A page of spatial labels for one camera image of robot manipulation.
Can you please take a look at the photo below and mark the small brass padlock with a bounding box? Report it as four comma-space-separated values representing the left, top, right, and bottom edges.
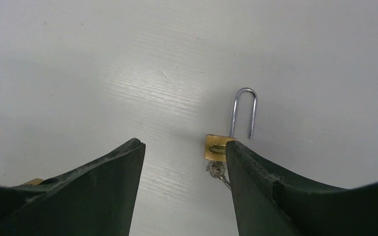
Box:
204, 88, 258, 189

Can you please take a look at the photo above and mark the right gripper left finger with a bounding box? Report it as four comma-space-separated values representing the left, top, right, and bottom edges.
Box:
0, 138, 146, 236

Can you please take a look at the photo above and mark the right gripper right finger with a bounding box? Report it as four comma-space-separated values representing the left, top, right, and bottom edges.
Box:
226, 141, 378, 236

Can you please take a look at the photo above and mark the brass padlock shackle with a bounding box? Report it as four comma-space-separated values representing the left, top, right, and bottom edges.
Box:
22, 178, 44, 186

